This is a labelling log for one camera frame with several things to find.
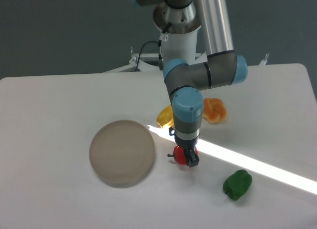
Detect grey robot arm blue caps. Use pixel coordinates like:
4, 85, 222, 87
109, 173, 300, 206
132, 0, 248, 167

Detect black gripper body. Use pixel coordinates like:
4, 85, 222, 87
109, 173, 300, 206
168, 127, 200, 155

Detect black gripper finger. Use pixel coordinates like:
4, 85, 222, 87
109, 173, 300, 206
186, 149, 199, 168

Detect green toy pepper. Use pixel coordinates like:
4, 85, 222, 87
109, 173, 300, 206
222, 169, 253, 201

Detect black cable with connector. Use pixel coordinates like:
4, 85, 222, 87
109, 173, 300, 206
134, 22, 172, 71

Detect yellow toy pepper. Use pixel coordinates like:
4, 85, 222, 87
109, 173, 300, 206
156, 105, 174, 128

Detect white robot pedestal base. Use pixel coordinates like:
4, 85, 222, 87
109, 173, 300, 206
103, 2, 270, 73

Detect red toy pepper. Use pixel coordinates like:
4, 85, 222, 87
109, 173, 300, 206
167, 145, 200, 167

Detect beige round plate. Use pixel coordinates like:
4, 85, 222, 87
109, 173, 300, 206
89, 120, 156, 188

